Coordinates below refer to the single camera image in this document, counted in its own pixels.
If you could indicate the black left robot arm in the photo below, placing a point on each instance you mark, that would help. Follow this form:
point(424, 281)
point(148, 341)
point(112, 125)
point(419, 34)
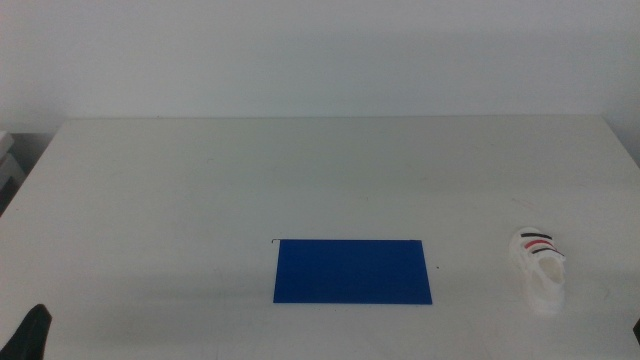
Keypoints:
point(27, 337)

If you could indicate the blue rectangular mat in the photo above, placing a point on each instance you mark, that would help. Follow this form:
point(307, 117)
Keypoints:
point(350, 272)

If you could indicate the white furniture beside table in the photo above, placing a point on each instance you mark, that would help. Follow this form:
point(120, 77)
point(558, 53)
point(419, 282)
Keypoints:
point(7, 162)

